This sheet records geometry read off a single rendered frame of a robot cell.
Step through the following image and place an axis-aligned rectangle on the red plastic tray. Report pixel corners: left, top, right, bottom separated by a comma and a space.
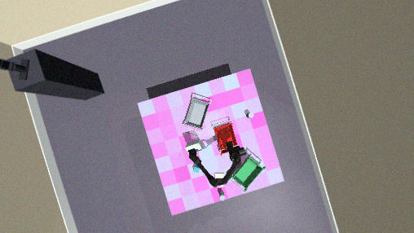
214, 123, 238, 155

